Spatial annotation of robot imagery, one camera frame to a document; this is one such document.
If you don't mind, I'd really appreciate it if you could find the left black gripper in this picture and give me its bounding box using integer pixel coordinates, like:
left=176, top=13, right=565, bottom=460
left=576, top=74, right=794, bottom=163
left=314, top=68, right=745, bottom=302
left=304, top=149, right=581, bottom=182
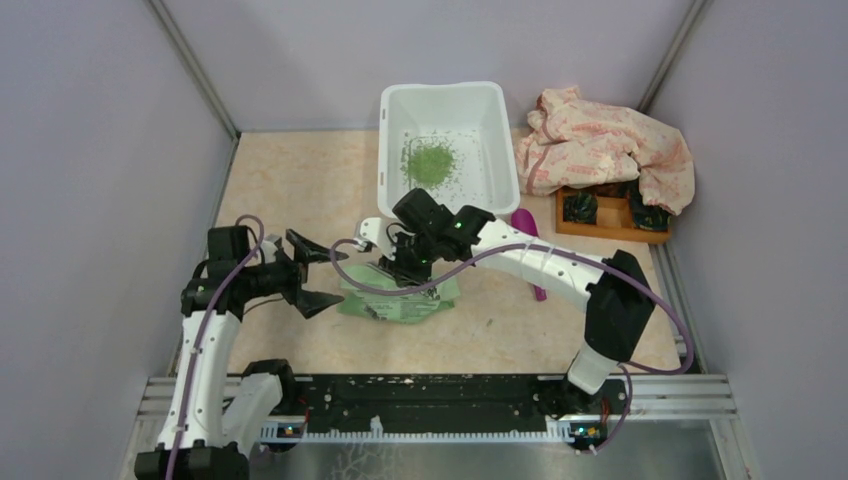
left=241, top=229, right=349, bottom=317

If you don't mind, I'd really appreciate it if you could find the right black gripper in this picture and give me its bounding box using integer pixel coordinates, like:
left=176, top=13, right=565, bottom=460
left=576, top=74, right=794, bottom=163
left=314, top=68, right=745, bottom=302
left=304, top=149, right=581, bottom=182
left=378, top=231, right=440, bottom=287

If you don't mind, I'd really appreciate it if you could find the green cat litter bag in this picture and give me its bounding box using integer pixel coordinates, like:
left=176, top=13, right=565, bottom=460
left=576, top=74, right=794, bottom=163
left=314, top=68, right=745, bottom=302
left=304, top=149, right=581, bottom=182
left=337, top=262, right=460, bottom=324

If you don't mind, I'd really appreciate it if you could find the purple plastic scoop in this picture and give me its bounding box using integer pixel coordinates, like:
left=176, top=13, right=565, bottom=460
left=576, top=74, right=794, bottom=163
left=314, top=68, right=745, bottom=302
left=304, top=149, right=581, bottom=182
left=510, top=208, right=547, bottom=302

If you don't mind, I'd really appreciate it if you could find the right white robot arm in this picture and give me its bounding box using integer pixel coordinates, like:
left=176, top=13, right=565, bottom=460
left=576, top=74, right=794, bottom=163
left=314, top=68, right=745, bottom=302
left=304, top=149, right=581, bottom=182
left=357, top=188, right=656, bottom=412

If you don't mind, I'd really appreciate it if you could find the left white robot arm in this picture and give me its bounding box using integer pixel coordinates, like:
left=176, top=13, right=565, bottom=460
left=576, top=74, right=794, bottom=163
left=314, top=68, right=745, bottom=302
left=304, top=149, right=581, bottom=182
left=134, top=225, right=342, bottom=479

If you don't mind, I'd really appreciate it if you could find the green cat litter pile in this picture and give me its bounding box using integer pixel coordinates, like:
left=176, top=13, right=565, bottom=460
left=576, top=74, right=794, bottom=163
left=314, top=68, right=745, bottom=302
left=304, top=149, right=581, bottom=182
left=399, top=130, right=489, bottom=205

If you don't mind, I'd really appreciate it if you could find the white plastic litter box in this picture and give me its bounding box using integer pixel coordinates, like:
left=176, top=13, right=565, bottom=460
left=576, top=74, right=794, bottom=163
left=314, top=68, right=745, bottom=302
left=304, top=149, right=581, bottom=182
left=377, top=81, right=521, bottom=217

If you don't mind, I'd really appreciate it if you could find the dark patterned cloth bundle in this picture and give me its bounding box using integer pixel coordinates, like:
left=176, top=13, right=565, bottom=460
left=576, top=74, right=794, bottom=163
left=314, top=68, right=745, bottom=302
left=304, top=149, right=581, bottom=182
left=562, top=191, right=598, bottom=225

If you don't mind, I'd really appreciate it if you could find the pink patterned cloth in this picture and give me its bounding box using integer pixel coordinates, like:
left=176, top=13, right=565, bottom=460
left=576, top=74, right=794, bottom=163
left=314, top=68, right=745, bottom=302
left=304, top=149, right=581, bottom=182
left=514, top=86, right=695, bottom=215

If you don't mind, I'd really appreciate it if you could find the wooden tray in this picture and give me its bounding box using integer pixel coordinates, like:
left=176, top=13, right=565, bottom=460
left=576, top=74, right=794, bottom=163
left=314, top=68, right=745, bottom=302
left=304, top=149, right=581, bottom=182
left=555, top=188, right=671, bottom=245

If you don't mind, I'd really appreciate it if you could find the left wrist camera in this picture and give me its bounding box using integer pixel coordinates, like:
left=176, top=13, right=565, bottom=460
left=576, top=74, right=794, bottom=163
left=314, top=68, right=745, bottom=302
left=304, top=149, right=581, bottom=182
left=260, top=234, right=282, bottom=264

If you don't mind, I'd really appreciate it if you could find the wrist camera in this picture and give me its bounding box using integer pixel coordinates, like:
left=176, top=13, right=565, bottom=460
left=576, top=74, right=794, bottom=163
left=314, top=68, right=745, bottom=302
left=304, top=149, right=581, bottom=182
left=353, top=217, right=396, bottom=260
left=260, top=234, right=282, bottom=264

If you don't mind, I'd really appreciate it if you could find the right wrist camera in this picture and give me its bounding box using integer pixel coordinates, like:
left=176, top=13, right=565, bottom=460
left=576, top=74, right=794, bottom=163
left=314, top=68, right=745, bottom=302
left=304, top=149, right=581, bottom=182
left=353, top=217, right=396, bottom=260

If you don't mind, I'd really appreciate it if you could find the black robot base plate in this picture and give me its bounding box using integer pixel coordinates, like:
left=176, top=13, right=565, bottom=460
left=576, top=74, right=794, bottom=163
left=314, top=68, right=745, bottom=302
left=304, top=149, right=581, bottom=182
left=259, top=374, right=628, bottom=444

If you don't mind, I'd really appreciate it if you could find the aluminium frame rail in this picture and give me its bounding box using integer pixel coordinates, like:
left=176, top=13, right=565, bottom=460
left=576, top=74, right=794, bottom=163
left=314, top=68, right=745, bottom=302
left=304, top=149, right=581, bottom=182
left=135, top=374, right=740, bottom=445

